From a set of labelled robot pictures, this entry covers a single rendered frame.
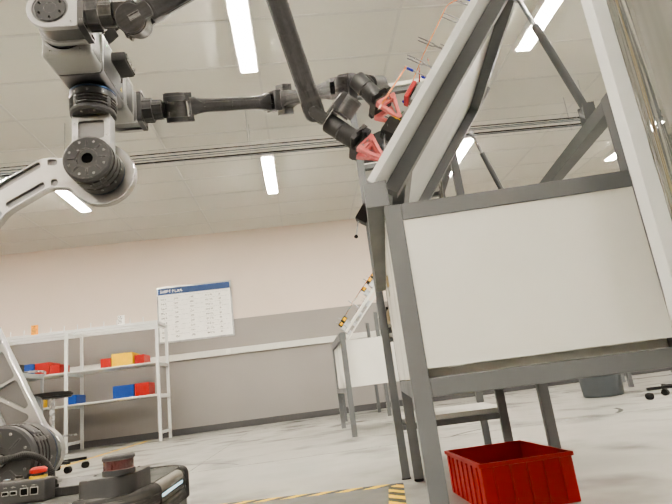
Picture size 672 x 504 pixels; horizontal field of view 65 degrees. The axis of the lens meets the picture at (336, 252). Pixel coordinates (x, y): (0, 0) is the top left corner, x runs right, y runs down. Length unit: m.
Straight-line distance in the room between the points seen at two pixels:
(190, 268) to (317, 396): 3.07
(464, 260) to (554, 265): 0.20
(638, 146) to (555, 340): 0.43
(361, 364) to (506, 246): 3.54
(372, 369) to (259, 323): 4.64
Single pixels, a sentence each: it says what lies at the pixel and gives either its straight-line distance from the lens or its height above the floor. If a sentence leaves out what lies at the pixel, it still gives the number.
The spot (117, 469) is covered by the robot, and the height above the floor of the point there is 0.29.
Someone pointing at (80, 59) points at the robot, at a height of 1.37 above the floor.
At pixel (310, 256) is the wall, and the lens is 9.30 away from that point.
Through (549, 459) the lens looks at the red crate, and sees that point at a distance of 1.79.
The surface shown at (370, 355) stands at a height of 0.65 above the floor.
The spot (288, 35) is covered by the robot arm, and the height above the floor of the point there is 1.36.
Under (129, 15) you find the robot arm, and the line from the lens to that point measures 1.61.
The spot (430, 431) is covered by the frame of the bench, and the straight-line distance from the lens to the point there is 1.19.
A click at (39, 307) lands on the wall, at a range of 10.15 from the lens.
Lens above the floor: 0.40
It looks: 14 degrees up
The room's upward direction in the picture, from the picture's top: 7 degrees counter-clockwise
